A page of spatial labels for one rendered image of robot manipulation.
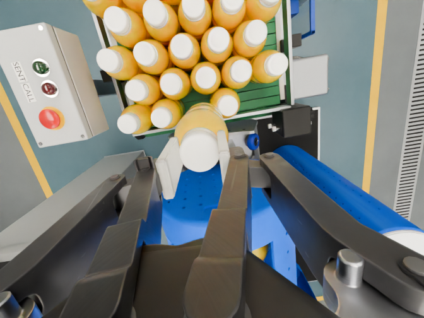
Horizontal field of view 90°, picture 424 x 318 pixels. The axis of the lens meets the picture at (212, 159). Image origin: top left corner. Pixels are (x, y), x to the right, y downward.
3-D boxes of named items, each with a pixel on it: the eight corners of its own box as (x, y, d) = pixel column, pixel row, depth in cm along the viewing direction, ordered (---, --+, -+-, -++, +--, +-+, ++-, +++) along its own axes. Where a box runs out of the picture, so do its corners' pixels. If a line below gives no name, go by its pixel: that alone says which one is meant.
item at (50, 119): (47, 129, 40) (42, 130, 39) (38, 110, 39) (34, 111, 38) (65, 126, 40) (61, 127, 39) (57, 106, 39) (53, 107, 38)
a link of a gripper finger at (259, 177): (232, 171, 13) (282, 164, 13) (226, 147, 17) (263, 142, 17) (235, 193, 13) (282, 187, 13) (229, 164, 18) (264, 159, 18)
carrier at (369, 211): (279, 137, 140) (258, 174, 149) (383, 214, 58) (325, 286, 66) (314, 154, 145) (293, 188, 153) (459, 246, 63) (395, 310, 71)
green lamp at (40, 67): (38, 76, 37) (33, 75, 36) (33, 62, 36) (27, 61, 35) (50, 73, 37) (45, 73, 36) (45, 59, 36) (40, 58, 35)
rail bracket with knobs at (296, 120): (265, 131, 62) (276, 140, 52) (262, 106, 60) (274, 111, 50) (298, 125, 62) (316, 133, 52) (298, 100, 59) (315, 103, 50)
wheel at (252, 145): (247, 152, 56) (254, 152, 55) (245, 135, 55) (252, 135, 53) (254, 146, 59) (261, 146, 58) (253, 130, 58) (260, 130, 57)
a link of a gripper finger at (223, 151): (218, 153, 14) (229, 151, 14) (216, 130, 21) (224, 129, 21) (223, 192, 15) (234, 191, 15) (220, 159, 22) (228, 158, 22)
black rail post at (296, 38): (280, 53, 55) (292, 48, 48) (279, 40, 54) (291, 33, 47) (288, 52, 55) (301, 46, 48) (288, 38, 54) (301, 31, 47)
